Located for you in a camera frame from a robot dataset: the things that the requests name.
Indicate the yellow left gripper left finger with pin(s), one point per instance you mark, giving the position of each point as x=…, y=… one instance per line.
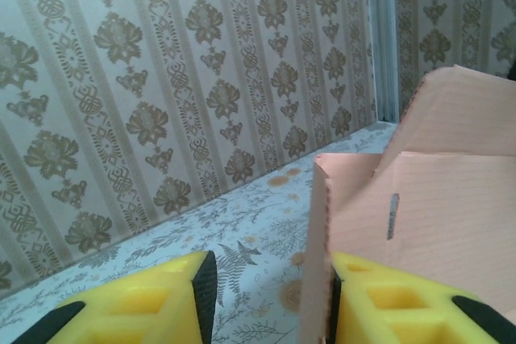
x=141, y=312

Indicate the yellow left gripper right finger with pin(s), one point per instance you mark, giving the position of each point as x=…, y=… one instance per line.
x=395, y=312

